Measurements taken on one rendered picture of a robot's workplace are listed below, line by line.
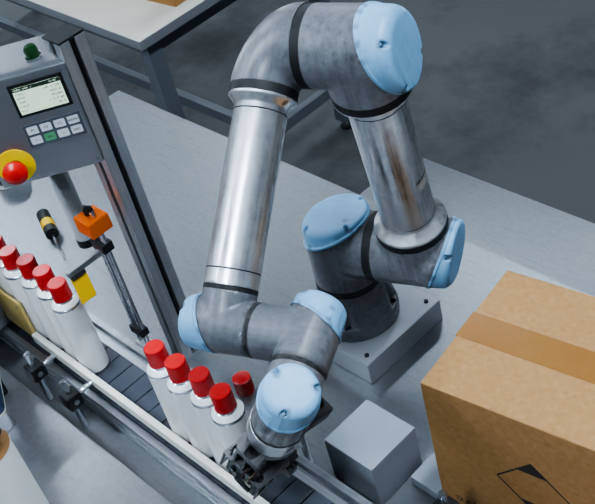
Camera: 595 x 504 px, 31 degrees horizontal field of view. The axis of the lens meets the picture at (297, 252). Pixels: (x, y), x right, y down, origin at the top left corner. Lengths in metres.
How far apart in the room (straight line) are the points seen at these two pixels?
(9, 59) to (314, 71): 0.48
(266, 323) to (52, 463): 0.60
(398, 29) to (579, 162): 2.23
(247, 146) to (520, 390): 0.48
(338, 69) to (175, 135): 1.20
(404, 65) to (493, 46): 2.82
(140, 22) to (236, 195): 1.85
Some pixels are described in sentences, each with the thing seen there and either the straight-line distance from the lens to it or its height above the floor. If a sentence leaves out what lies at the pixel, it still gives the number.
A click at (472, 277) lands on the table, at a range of 2.00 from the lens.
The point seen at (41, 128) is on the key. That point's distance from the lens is 1.67.
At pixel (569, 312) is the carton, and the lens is 1.51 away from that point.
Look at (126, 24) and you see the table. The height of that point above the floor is 0.78.
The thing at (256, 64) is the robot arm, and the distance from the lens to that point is 1.46.
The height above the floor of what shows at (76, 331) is 0.99.
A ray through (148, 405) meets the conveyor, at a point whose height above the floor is 0.88.
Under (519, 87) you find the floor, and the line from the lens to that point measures 3.99.
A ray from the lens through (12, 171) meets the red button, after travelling 1.68.
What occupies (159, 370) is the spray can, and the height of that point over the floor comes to 1.05.
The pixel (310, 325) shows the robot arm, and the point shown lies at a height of 1.25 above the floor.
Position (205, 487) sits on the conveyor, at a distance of 1.73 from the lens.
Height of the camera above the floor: 2.19
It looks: 40 degrees down
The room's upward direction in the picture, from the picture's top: 16 degrees counter-clockwise
